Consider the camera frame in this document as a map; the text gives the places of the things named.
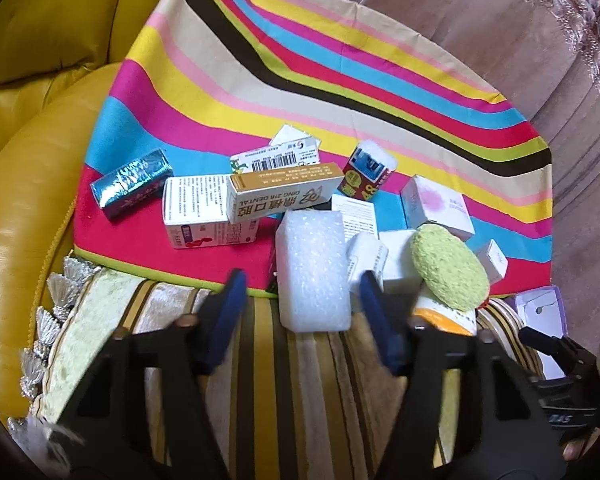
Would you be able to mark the gold dental box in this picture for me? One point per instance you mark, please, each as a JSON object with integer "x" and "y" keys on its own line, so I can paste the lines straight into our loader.
{"x": 256, "y": 195}

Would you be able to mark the yellow leather sofa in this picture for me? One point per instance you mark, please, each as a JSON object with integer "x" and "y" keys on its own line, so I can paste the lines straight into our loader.
{"x": 58, "y": 59}

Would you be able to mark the purple white cardboard box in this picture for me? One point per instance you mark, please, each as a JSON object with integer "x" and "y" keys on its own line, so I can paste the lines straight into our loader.
{"x": 543, "y": 310}

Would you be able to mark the white box pink blot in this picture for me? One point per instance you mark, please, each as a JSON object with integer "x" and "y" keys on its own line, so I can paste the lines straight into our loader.
{"x": 426, "y": 201}

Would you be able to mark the rainbow striped tablecloth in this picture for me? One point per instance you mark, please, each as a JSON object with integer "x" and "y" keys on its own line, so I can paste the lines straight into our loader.
{"x": 207, "y": 79}

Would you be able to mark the small white box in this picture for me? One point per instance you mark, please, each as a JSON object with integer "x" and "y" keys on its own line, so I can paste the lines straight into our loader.
{"x": 493, "y": 260}

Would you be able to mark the red blue foam-topped box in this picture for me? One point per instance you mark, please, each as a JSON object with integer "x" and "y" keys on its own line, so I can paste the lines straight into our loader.
{"x": 366, "y": 171}

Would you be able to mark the green speckled sponge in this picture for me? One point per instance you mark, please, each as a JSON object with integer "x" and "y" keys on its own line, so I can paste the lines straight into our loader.
{"x": 449, "y": 268}

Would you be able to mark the white barcode box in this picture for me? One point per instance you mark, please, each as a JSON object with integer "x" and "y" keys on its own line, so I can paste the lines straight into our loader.
{"x": 290, "y": 147}

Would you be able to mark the white plain box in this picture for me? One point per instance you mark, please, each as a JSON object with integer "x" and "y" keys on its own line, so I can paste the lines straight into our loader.
{"x": 399, "y": 275}

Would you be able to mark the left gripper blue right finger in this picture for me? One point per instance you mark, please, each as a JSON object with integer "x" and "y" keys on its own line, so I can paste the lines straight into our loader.
{"x": 387, "y": 331}

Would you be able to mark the white box diamond logo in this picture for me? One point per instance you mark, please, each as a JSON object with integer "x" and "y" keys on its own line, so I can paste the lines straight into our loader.
{"x": 365, "y": 252}

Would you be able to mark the white text-covered box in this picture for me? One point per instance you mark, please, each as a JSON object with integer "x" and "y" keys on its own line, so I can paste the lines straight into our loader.
{"x": 357, "y": 216}

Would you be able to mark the shiny blue foil box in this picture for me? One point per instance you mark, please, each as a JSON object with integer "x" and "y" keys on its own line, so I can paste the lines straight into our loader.
{"x": 122, "y": 189}

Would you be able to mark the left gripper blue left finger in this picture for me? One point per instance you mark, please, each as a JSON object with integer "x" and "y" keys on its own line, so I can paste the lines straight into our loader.
{"x": 218, "y": 317}

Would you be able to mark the silver tassel fringe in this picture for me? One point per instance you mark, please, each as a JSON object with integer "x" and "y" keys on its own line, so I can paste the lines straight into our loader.
{"x": 65, "y": 289}

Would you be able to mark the white red medicine box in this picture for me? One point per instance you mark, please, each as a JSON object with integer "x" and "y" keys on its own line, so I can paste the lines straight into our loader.
{"x": 194, "y": 213}

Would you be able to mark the white foam block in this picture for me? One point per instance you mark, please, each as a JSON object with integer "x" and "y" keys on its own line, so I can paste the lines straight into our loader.
{"x": 312, "y": 272}

